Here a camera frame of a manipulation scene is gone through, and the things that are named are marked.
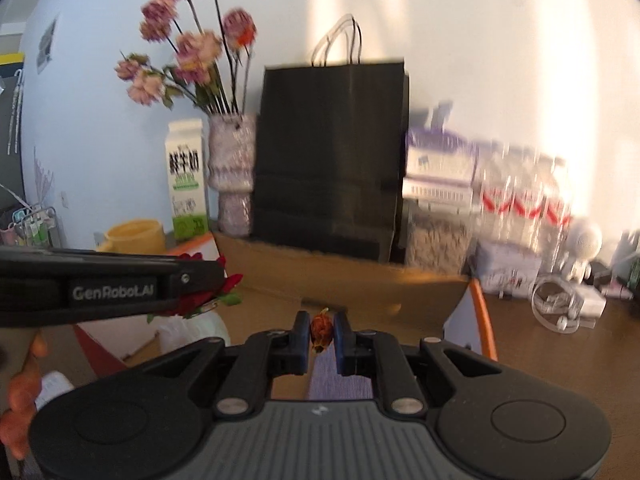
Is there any wire rack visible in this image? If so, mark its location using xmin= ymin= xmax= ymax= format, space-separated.
xmin=0 ymin=205 xmax=61 ymax=248

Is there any purple tissue pack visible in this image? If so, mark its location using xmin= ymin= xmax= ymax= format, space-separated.
xmin=404 ymin=102 xmax=478 ymax=183

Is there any white earphone cable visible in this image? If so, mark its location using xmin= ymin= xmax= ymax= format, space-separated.
xmin=531 ymin=275 xmax=596 ymax=333

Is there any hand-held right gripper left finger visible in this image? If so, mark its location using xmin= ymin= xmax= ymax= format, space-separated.
xmin=135 ymin=310 xmax=311 ymax=418

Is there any textured glass vase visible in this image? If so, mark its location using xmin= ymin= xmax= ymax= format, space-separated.
xmin=207 ymin=112 xmax=258 ymax=238

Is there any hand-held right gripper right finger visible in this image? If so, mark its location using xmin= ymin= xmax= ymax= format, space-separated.
xmin=334 ymin=310 xmax=503 ymax=416

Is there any red cardboard box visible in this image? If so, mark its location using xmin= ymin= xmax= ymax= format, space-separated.
xmin=74 ymin=231 xmax=499 ymax=396

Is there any purple wall decal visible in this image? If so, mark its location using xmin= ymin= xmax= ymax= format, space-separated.
xmin=32 ymin=147 xmax=56 ymax=206

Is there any white charger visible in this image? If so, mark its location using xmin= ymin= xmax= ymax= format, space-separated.
xmin=575 ymin=285 xmax=608 ymax=318

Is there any black paper bag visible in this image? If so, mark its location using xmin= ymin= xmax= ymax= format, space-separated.
xmin=250 ymin=14 xmax=411 ymax=265

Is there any white green milk carton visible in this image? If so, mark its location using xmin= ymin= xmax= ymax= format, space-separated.
xmin=164 ymin=119 xmax=211 ymax=241

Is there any flat white box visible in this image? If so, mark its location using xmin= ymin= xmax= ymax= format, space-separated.
xmin=402 ymin=177 xmax=476 ymax=203

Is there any grey cabinet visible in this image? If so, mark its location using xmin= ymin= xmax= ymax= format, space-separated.
xmin=0 ymin=22 xmax=26 ymax=211

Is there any floral print pouch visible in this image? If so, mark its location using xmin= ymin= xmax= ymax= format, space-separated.
xmin=472 ymin=240 xmax=543 ymax=296

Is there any dried pink flower bouquet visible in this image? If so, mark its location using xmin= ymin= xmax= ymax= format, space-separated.
xmin=114 ymin=0 xmax=258 ymax=116

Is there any yellow mug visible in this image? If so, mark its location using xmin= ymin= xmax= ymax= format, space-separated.
xmin=95 ymin=219 xmax=167 ymax=256

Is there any small dried rose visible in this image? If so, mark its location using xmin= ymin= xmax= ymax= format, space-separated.
xmin=310 ymin=308 xmax=335 ymax=353

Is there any person's left hand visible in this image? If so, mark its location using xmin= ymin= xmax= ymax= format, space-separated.
xmin=0 ymin=332 xmax=48 ymax=461

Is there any white round speaker figurine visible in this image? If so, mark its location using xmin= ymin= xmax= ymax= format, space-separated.
xmin=560 ymin=220 xmax=603 ymax=281

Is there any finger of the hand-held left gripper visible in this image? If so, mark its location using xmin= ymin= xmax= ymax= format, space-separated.
xmin=169 ymin=255 xmax=226 ymax=307

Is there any grey wall poster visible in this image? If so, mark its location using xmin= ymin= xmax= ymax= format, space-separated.
xmin=36 ymin=17 xmax=58 ymax=76

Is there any white tissue packet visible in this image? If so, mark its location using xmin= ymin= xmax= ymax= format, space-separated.
xmin=35 ymin=370 xmax=76 ymax=411

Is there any red artificial rose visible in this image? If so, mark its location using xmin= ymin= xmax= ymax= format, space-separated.
xmin=146 ymin=255 xmax=244 ymax=325

